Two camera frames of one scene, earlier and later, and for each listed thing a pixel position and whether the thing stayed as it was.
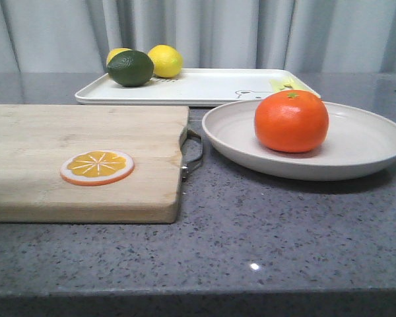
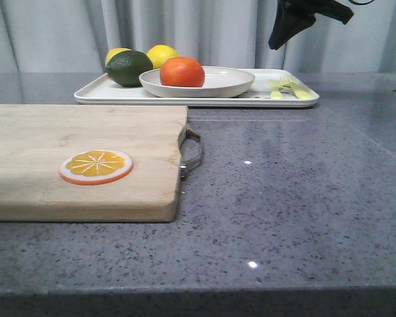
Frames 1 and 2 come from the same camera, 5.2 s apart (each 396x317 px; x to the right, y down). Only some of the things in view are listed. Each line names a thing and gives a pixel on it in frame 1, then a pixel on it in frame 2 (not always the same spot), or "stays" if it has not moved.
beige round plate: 357,139 to 219,82
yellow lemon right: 167,62 stays
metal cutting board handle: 185,134 stays
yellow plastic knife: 277,84 stays
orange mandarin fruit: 291,121 to 182,71
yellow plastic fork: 292,82 stays
